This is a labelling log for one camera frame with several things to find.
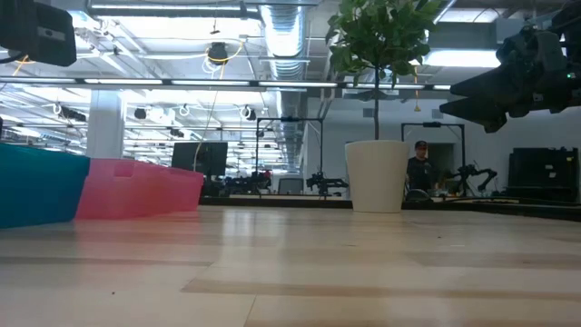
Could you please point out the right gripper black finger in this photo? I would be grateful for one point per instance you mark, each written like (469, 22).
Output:
(492, 84)
(485, 111)

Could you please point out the blue plastic bin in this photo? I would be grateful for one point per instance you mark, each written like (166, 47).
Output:
(41, 186)

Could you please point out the translucent red plastic bin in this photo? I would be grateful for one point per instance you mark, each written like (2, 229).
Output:
(136, 191)

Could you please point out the black cabinet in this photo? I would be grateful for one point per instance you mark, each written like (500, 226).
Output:
(544, 177)

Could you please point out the person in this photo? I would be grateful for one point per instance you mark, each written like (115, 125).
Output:
(420, 172)

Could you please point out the white column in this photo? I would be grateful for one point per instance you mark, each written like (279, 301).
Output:
(105, 127)

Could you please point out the green leafy plant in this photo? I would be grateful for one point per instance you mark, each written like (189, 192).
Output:
(381, 41)

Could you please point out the white plant pot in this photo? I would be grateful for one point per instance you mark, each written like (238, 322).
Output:
(377, 177)

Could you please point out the long ceiling light strip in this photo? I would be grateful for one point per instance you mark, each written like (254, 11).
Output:
(218, 82)

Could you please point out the black monitor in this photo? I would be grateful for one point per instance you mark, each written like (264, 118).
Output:
(199, 159)

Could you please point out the grey office chair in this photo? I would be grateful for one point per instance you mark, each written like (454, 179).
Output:
(290, 186)

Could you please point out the black gantry frame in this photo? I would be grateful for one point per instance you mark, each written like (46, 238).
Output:
(431, 124)
(290, 119)

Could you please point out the black ceiling camera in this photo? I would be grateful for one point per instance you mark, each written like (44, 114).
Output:
(219, 52)

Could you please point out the silver ventilation duct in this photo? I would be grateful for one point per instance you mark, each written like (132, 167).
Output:
(283, 41)

